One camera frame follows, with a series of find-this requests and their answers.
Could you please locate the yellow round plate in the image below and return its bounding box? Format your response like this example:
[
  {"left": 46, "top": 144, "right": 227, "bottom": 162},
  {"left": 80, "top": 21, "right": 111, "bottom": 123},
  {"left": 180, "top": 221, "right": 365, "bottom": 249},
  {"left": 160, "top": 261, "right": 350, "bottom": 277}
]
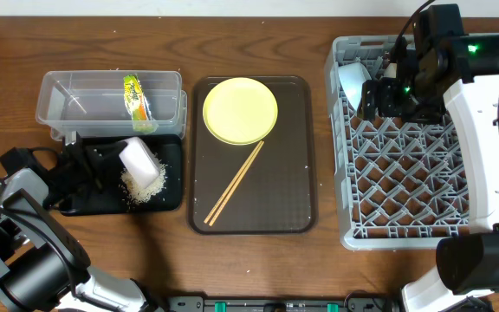
[{"left": 202, "top": 77, "right": 279, "bottom": 146}]

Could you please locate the clear plastic bin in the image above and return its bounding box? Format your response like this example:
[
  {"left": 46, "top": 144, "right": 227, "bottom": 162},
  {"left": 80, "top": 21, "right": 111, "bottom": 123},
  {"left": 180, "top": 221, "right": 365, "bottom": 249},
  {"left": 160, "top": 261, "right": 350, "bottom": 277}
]
[{"left": 36, "top": 70, "right": 187, "bottom": 140}]

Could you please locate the green yellow snack wrapper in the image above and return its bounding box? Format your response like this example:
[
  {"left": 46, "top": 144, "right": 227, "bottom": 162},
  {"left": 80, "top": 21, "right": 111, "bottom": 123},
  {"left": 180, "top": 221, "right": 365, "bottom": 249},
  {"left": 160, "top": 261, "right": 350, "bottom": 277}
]
[{"left": 123, "top": 75, "right": 157, "bottom": 134}]

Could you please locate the white plastic cup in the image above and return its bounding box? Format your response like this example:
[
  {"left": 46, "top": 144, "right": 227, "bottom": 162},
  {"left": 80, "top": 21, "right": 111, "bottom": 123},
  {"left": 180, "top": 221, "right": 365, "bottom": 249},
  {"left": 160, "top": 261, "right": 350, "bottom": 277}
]
[{"left": 383, "top": 62, "right": 398, "bottom": 78}]

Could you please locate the dark brown serving tray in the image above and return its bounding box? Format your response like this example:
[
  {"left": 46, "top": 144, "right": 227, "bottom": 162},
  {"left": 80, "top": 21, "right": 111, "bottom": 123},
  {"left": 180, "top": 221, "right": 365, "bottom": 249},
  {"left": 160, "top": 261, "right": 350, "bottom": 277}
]
[{"left": 187, "top": 76, "right": 317, "bottom": 235}]

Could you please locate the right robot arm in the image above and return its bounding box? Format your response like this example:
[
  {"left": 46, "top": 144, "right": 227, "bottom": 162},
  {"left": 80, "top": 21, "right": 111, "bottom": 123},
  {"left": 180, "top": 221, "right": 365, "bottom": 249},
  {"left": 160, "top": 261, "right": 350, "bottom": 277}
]
[{"left": 358, "top": 30, "right": 499, "bottom": 311}]

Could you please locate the spilled white rice pile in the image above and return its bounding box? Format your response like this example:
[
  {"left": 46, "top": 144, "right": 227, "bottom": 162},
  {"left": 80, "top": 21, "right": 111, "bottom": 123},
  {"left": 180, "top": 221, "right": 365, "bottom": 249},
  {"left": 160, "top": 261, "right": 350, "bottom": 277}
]
[{"left": 120, "top": 164, "right": 166, "bottom": 205}]

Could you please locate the wooden chopstick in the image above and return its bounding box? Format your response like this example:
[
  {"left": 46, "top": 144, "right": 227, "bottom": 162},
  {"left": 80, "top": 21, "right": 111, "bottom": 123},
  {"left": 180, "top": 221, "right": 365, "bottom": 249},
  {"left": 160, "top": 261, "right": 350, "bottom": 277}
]
[
  {"left": 203, "top": 140, "right": 262, "bottom": 224},
  {"left": 207, "top": 140, "right": 265, "bottom": 227}
]

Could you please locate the light blue bowl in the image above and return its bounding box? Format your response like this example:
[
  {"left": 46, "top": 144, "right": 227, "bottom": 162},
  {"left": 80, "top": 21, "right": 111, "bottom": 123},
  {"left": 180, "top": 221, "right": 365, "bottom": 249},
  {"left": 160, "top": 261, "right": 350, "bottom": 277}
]
[{"left": 338, "top": 62, "right": 371, "bottom": 111}]

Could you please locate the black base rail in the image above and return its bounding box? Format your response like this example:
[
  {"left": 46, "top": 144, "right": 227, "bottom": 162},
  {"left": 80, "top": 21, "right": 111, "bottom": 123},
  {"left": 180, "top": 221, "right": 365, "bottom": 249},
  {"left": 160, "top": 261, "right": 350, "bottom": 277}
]
[{"left": 168, "top": 296, "right": 403, "bottom": 312}]

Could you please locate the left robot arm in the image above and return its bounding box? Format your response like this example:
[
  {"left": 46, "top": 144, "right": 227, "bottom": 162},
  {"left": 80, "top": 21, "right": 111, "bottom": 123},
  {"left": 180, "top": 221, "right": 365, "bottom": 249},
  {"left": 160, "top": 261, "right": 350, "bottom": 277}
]
[{"left": 0, "top": 135, "right": 166, "bottom": 311}]

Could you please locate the black plastic bin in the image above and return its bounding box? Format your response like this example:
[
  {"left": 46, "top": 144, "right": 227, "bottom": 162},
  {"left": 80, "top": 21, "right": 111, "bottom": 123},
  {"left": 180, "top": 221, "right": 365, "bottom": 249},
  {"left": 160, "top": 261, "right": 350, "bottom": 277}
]
[{"left": 58, "top": 134, "right": 184, "bottom": 216}]

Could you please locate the white bowl with rice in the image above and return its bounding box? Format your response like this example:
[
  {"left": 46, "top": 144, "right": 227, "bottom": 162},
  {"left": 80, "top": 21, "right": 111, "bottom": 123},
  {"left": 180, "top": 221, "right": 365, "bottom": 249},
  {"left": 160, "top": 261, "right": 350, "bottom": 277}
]
[{"left": 119, "top": 137, "right": 161, "bottom": 188}]

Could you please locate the grey plastic dishwasher rack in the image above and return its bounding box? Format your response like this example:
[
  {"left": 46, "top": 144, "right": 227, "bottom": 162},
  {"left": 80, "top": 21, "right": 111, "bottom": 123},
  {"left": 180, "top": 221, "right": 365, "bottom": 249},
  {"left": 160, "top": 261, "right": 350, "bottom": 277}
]
[{"left": 324, "top": 35, "right": 470, "bottom": 250}]

